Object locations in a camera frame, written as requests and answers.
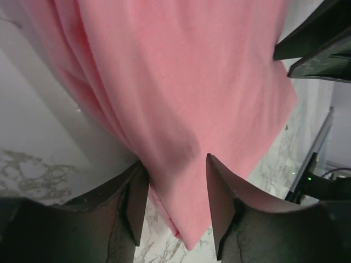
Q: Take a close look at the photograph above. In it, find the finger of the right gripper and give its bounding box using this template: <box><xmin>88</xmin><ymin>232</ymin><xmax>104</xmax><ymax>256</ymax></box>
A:
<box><xmin>273</xmin><ymin>1</ymin><xmax>350</xmax><ymax>60</ymax></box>
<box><xmin>288</xmin><ymin>35</ymin><xmax>350</xmax><ymax>82</ymax></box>

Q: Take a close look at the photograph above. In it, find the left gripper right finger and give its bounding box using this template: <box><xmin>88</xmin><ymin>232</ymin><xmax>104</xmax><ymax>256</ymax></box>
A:
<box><xmin>206</xmin><ymin>154</ymin><xmax>307</xmax><ymax>262</ymax></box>

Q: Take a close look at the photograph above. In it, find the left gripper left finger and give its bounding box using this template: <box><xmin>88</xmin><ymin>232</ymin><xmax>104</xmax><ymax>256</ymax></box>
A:
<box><xmin>65</xmin><ymin>161</ymin><xmax>149</xmax><ymax>262</ymax></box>

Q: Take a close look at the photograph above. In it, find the pink t shirt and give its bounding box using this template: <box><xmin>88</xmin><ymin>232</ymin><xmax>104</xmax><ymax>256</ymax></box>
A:
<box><xmin>21</xmin><ymin>0</ymin><xmax>297</xmax><ymax>249</ymax></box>

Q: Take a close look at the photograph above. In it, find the aluminium frame rail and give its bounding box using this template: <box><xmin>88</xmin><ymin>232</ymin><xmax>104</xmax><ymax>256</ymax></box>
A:
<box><xmin>289</xmin><ymin>107</ymin><xmax>334</xmax><ymax>192</ymax></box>

